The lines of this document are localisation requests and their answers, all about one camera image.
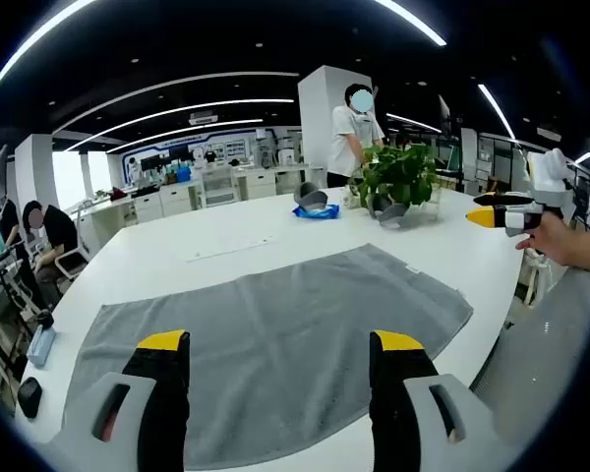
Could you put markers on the light blue pencil case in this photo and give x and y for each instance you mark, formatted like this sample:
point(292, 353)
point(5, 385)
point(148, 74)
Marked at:
point(41, 346)

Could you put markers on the white cup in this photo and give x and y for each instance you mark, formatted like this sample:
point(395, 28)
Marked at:
point(350, 200)

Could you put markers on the grey towel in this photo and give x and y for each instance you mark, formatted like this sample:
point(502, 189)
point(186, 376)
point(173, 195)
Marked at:
point(275, 319)

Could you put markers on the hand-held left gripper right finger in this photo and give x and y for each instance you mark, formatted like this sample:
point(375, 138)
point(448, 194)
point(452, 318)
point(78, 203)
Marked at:
point(398, 408)

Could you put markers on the blue wipes packet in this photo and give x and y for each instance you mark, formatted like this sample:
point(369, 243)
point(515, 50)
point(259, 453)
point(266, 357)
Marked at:
point(317, 212)

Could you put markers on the black computer mouse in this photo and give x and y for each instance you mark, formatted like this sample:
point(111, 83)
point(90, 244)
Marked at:
point(29, 397)

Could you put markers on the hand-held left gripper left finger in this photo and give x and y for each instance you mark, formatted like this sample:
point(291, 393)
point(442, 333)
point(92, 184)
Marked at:
point(162, 403)

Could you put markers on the green potted plant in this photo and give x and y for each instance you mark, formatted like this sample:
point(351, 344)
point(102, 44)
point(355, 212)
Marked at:
point(398, 177)

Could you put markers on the white office chair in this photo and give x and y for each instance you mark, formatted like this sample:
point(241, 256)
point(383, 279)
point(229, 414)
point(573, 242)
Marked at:
point(71, 263)

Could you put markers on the grey mesh office chair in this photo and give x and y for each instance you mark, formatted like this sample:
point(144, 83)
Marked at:
point(541, 354)

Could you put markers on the person's right hand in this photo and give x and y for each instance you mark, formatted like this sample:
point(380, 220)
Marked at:
point(555, 241)

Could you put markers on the white table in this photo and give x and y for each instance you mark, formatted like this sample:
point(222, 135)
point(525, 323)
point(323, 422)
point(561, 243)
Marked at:
point(177, 255)

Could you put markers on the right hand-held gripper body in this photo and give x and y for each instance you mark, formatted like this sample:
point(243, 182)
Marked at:
point(553, 182)

